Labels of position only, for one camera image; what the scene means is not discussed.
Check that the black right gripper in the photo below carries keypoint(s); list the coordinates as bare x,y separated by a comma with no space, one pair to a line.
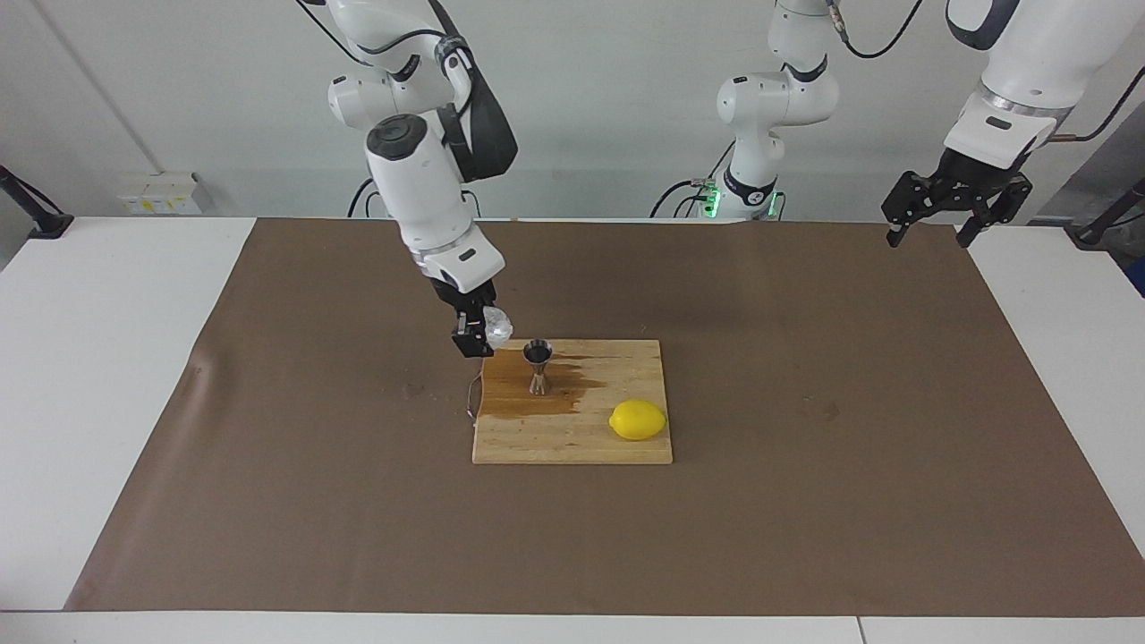
467,297

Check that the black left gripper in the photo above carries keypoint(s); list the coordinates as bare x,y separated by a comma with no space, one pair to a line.
979,183

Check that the clear plastic cup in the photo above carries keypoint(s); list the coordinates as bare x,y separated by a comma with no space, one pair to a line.
501,329

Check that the steel double jigger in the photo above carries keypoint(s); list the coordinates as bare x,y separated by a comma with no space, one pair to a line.
538,351

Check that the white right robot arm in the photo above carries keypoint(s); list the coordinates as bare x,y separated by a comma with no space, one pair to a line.
420,188

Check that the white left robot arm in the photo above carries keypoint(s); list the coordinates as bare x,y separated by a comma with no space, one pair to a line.
1047,54

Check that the black clamp stand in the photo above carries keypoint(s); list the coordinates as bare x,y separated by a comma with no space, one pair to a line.
1096,234
49,224

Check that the wooden cutting board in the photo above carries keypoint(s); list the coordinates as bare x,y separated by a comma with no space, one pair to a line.
572,438

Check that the yellow lemon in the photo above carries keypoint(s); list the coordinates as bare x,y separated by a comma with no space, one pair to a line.
638,420

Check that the blue object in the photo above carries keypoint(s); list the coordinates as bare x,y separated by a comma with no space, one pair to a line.
1139,277

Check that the brown paper table mat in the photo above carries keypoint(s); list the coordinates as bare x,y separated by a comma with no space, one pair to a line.
358,537

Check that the white wall socket box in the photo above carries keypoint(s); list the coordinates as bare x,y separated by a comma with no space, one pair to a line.
161,199

